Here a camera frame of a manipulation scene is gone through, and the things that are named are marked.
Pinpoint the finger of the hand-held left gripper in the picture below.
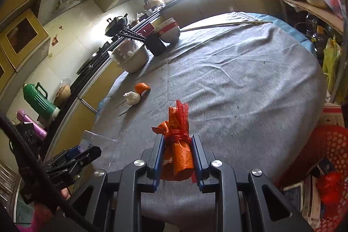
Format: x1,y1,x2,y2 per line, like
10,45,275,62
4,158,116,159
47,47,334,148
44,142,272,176
51,145,93,168
47,146,102,184

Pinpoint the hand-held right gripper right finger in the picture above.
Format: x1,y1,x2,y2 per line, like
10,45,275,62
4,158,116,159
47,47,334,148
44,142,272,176
192,135,313,232

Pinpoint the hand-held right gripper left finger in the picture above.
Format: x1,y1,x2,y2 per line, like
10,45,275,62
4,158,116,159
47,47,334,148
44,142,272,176
69,135,165,232

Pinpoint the orange packet with red bag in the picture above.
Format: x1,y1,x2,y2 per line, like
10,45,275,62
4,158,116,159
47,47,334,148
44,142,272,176
152,100,196,181

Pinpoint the blue cardboard box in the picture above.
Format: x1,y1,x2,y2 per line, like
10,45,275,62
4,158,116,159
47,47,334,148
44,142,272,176
283,175,324,222

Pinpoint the small dark blue box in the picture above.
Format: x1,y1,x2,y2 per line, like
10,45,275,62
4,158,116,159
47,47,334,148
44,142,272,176
307,157,338,181

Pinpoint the red plastic basket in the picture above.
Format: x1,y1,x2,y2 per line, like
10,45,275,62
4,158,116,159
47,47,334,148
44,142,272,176
277,125,348,232

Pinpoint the clear plastic bag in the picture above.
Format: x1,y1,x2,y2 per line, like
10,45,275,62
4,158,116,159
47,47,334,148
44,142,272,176
79,130,117,156

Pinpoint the pink bottle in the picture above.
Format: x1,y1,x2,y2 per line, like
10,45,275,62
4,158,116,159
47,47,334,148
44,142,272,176
16,110,48,139

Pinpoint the brown round jar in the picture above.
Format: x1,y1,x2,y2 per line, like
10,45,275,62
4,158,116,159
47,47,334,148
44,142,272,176
54,78,72,108

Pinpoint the green thermos jug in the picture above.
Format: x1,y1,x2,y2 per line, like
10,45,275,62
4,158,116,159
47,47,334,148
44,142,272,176
22,82,60,119

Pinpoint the orange peel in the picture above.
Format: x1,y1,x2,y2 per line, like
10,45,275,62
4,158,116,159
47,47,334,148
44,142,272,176
134,82,151,95

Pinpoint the grey tablecloth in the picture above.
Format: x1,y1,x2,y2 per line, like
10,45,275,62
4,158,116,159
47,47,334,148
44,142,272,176
91,12,328,222

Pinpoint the black gas stove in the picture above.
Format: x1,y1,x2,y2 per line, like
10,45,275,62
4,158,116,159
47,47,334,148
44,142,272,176
76,40,115,75

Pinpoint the black chopstick holder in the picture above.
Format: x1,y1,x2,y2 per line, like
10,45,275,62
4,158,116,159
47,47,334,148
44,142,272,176
117,25,167,57

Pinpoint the white bowl red print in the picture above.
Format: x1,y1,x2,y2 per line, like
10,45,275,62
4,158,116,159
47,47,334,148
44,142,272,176
159,25,181,44
154,18,177,31

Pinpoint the yellow framed cabinet door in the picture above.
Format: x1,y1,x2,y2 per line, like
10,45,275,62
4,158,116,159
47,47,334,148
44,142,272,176
0,9,51,72

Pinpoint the black wok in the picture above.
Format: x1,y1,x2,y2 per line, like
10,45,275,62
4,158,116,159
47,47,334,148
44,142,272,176
105,13,129,37

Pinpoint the long bamboo stick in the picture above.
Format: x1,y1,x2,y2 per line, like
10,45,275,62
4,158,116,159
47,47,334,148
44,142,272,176
180,20,272,32

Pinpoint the blue table cover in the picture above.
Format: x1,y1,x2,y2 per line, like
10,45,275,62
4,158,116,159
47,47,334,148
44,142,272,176
226,12,317,56

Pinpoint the yellow plastic bag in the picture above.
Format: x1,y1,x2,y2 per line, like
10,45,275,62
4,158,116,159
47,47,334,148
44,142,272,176
322,36,341,91

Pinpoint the cooking oil bottle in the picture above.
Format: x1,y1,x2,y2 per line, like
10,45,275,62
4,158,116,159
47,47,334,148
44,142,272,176
313,25,327,58

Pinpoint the black cable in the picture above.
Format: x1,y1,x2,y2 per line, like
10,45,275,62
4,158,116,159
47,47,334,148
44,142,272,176
0,114,101,232

